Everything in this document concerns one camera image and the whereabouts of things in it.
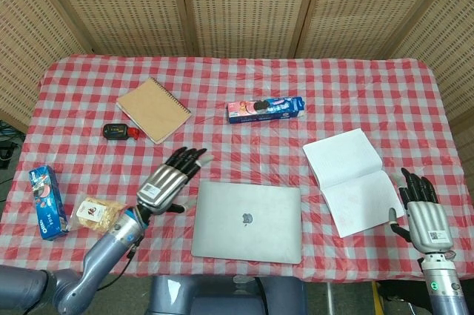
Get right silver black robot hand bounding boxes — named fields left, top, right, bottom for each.
left=387, top=167, right=453, bottom=256

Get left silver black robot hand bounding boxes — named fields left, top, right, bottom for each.
left=136, top=147, right=215, bottom=216

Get silver laptop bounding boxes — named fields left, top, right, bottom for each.
left=190, top=180, right=302, bottom=265

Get woven wooden folding screen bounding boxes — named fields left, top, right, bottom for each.
left=0, top=0, right=474, bottom=134

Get black bottle with red cap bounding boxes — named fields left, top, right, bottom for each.
left=102, top=123, right=141, bottom=141

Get brown spiral notebook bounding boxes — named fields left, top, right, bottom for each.
left=116, top=77, right=193, bottom=145

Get open white lined notebook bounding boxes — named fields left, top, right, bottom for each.
left=302, top=127, right=405, bottom=239

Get short blue cookie box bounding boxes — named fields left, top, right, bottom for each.
left=28, top=165, right=70, bottom=241

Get grey robot torso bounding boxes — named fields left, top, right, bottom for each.
left=147, top=275, right=308, bottom=315

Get long blue pink cookie box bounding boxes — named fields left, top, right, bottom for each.
left=226, top=96, right=307, bottom=125

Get red white checkered tablecloth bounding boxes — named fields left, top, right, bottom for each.
left=0, top=53, right=474, bottom=285

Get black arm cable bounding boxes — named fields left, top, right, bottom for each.
left=99, top=243, right=141, bottom=291

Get black cable bundle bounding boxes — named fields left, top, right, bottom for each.
left=0, top=120, right=22, bottom=172

